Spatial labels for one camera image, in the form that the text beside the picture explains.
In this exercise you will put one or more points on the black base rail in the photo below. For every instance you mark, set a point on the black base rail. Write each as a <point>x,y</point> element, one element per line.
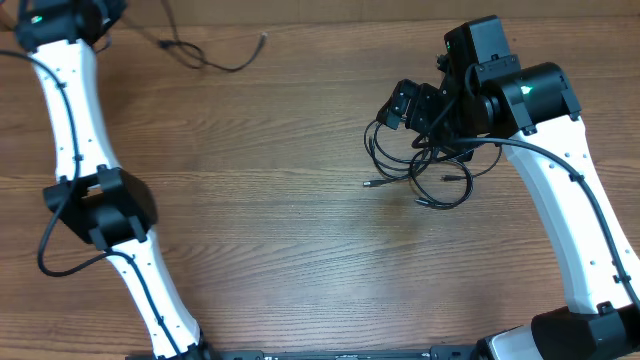
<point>438,352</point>

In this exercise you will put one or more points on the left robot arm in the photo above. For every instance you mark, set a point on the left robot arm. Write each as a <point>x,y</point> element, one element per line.
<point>102,204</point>

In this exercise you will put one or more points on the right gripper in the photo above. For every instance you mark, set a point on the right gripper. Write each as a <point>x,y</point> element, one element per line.
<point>421,99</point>

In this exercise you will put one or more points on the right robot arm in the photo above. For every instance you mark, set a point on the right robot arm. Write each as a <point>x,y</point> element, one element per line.
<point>533,117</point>

